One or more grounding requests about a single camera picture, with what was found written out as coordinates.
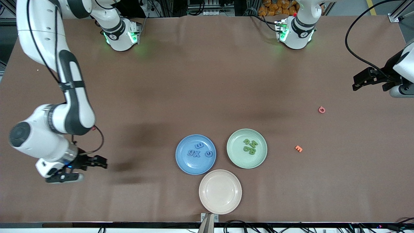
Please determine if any white socket strip with plugs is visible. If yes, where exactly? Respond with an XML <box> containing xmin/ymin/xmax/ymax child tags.
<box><xmin>129</xmin><ymin>0</ymin><xmax>147</xmax><ymax>12</ymax></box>

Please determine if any green plate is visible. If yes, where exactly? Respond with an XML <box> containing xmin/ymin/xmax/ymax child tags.
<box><xmin>226</xmin><ymin>128</ymin><xmax>268</xmax><ymax>169</ymax></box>

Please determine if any beige plate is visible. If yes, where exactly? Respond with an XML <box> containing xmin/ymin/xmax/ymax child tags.
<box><xmin>199</xmin><ymin>169</ymin><xmax>242</xmax><ymax>215</ymax></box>

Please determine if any black table edge rail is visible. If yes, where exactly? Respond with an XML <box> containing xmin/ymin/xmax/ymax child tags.
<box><xmin>0</xmin><ymin>222</ymin><xmax>414</xmax><ymax>229</ymax></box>

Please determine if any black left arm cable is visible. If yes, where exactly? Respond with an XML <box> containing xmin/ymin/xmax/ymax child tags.
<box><xmin>345</xmin><ymin>0</ymin><xmax>400</xmax><ymax>81</ymax></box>

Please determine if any aluminium frame profile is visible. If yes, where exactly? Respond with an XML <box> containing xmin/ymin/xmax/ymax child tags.
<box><xmin>389</xmin><ymin>10</ymin><xmax>414</xmax><ymax>23</ymax></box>

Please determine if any grey metal table bracket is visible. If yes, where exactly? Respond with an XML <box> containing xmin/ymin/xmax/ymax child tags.
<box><xmin>198</xmin><ymin>213</ymin><xmax>219</xmax><ymax>233</ymax></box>

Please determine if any blue plate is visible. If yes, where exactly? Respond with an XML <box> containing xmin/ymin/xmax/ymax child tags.
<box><xmin>175</xmin><ymin>134</ymin><xmax>217</xmax><ymax>175</ymax></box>

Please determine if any black cable loop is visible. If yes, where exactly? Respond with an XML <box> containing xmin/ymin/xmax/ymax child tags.
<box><xmin>224</xmin><ymin>220</ymin><xmax>259</xmax><ymax>233</ymax></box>

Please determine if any pile of orange bags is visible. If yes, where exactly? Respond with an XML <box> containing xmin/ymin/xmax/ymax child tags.
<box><xmin>259</xmin><ymin>0</ymin><xmax>300</xmax><ymax>17</ymax></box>

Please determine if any brown paper table cover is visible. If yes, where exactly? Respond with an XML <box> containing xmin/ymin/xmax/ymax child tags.
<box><xmin>0</xmin><ymin>16</ymin><xmax>414</xmax><ymax>224</ymax></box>

